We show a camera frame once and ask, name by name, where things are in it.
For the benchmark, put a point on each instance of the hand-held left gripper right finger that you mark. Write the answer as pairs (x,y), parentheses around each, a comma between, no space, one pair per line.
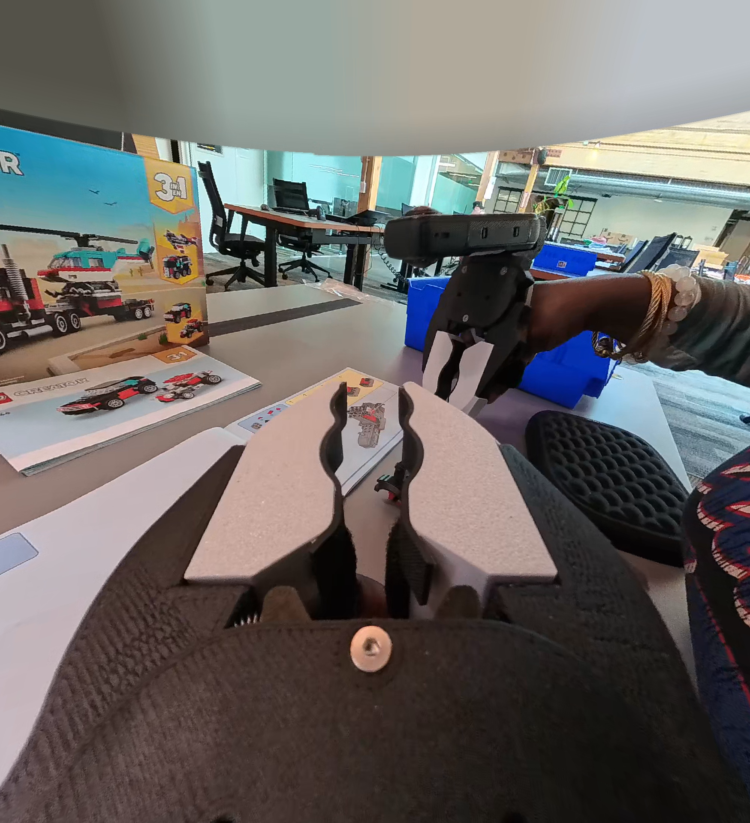
(471,501)

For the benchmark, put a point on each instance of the person's patterned clothing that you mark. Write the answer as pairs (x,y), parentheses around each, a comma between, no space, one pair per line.
(741,578)

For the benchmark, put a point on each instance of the clear plastic bag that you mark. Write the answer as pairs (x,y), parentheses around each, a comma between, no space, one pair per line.
(336,289)

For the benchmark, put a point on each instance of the person's right hand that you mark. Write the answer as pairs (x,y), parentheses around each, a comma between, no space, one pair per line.
(574,308)

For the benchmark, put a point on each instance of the green plant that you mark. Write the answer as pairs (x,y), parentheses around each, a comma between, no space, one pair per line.
(558,193)

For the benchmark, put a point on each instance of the colourful toy set box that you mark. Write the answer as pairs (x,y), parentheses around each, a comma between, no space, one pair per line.
(79,257)

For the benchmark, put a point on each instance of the wooden office desk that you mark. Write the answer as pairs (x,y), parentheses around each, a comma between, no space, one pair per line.
(297,220)

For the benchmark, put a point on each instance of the large blue plastic bin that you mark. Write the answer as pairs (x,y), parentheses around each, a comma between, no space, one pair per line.
(561,373)

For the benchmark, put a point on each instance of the silver ceiling duct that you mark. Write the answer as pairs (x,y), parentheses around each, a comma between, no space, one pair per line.
(670,186)

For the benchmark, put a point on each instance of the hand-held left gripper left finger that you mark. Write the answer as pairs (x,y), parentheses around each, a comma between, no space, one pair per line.
(265,495)

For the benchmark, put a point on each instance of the black office chair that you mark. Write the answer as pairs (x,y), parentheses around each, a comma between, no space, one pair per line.
(220,231)
(294,244)

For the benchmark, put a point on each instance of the black mesh cushion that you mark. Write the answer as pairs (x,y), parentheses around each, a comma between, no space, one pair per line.
(606,476)

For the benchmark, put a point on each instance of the black panel board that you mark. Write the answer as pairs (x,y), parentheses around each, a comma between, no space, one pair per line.
(85,136)

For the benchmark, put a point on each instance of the closed instruction booklet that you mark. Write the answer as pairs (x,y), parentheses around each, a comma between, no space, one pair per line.
(92,411)

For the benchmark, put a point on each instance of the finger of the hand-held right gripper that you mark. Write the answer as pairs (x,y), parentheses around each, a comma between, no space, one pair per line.
(473,373)
(437,360)

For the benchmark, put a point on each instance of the open instruction booklet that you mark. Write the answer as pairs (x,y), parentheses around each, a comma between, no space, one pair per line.
(368,427)

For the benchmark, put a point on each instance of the grey desk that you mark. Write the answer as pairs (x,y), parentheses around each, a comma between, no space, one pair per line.
(297,360)

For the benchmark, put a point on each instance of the black red toy piece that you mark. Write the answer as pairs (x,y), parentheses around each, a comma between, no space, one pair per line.
(393,481)

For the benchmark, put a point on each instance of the small blue plastic bin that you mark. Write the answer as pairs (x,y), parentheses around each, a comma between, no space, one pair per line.
(564,257)

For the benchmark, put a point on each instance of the white paper sheet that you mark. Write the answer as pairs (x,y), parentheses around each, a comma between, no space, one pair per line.
(92,546)

